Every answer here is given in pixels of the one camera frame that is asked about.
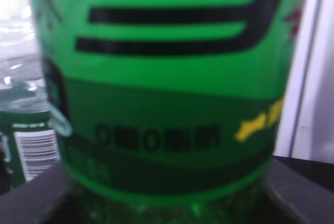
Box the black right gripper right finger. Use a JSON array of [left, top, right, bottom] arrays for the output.
[[253, 156, 333, 223]]

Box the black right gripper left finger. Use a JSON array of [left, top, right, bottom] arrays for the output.
[[1, 162, 76, 223]]

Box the green soda bottle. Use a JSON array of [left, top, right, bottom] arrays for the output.
[[31, 0, 302, 223]]

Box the clear water bottle green label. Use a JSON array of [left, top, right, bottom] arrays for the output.
[[1, 0, 60, 188]]

